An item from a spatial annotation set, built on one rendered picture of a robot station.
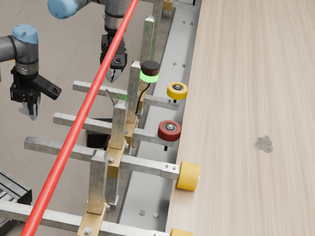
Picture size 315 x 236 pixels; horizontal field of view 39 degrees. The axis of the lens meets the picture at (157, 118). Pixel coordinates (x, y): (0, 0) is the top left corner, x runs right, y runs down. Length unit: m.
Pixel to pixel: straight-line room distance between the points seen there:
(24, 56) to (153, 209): 0.69
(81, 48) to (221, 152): 2.37
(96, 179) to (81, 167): 1.56
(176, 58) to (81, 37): 1.52
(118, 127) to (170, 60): 1.23
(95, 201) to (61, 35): 2.84
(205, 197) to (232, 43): 1.00
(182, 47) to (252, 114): 1.00
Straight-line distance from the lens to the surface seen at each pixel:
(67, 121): 1.59
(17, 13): 4.18
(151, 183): 1.71
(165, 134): 1.49
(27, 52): 1.45
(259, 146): 1.54
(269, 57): 2.10
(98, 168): 1.02
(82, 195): 2.47
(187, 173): 1.28
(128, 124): 1.56
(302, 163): 1.56
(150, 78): 1.43
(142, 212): 1.60
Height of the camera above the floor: 1.87
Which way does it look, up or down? 38 degrees down
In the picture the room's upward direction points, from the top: 10 degrees clockwise
